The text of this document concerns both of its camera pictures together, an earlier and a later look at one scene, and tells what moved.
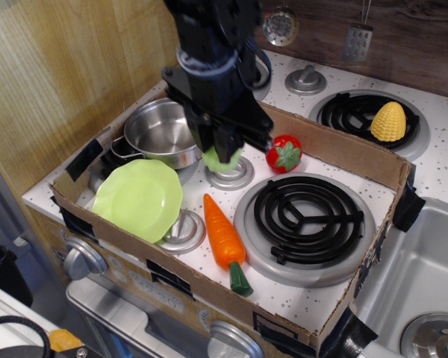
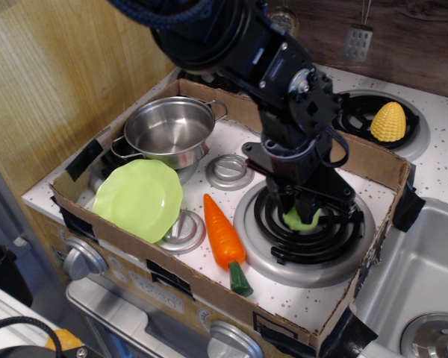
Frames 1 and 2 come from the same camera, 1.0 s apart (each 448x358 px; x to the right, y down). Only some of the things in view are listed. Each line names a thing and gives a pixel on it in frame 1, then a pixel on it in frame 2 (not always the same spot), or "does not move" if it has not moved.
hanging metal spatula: (358, 42) does not move
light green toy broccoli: (213, 162) → (294, 221)
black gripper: (222, 110) → (313, 189)
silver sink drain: (432, 335) does not move
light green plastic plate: (142, 196) does not move
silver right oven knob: (226, 341) does not move
